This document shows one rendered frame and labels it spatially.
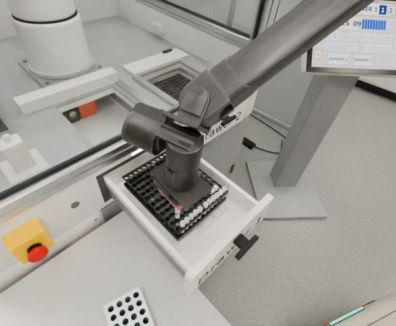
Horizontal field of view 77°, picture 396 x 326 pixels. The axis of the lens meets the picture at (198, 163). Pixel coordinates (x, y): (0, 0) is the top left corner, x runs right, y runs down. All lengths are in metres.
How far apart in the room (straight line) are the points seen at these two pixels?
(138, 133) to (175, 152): 0.07
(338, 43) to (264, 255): 1.15
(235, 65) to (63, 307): 0.63
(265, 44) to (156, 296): 0.58
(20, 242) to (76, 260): 0.17
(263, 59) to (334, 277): 1.51
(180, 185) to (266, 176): 1.53
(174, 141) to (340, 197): 1.82
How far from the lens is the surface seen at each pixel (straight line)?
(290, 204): 1.84
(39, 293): 0.76
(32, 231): 0.65
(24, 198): 0.62
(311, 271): 1.70
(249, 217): 0.60
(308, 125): 1.52
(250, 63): 0.38
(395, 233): 2.15
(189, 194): 0.44
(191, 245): 0.65
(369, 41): 1.35
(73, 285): 0.74
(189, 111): 0.35
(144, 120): 0.40
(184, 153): 0.36
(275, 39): 0.39
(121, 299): 0.66
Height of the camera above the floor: 1.43
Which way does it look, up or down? 47 degrees down
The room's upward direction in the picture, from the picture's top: 6 degrees clockwise
